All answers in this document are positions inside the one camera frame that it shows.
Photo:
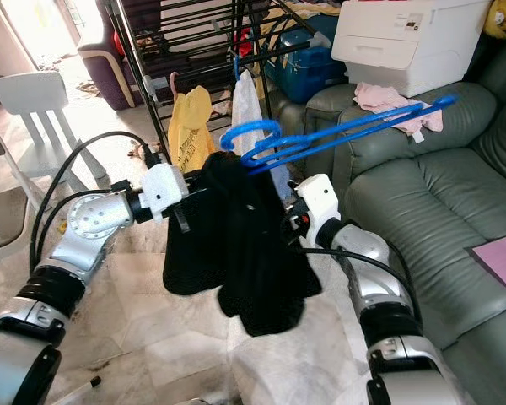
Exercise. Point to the black garment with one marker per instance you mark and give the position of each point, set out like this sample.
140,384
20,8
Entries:
244,253

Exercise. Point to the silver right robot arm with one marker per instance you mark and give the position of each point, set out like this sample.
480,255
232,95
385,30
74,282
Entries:
379,287

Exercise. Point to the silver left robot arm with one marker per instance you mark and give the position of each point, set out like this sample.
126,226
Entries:
93,219

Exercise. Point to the pink plastic hanger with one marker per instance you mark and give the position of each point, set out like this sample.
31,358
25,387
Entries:
174,83

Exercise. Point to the small beige plush toy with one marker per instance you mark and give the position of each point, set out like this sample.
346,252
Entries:
143,152

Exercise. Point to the yellow shirt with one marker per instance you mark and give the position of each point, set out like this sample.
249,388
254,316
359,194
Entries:
192,126

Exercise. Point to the white shirt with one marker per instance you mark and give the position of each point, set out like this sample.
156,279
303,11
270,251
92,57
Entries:
249,105

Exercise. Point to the green leather sofa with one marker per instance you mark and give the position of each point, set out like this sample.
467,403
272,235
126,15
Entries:
422,202

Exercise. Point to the black metal drying rack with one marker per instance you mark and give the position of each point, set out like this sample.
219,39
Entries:
141,84

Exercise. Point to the pink cloth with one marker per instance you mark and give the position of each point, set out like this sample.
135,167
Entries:
384,101

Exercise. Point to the blue storage box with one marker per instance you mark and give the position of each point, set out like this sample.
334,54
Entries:
308,67

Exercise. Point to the purple armchair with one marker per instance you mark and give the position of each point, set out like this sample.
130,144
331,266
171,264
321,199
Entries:
105,72

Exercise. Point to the light blue kids chair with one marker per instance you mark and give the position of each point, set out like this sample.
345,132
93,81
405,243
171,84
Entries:
46,93

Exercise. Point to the pink paper sheet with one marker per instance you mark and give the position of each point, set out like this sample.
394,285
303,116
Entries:
497,266

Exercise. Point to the yellow plush toy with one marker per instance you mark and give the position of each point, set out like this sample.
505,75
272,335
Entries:
504,17

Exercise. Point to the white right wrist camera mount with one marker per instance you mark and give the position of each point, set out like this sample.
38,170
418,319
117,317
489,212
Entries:
319,205

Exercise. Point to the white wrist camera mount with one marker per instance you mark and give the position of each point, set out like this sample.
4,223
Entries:
319,205
163,190

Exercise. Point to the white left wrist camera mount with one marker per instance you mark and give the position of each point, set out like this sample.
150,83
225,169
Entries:
163,190

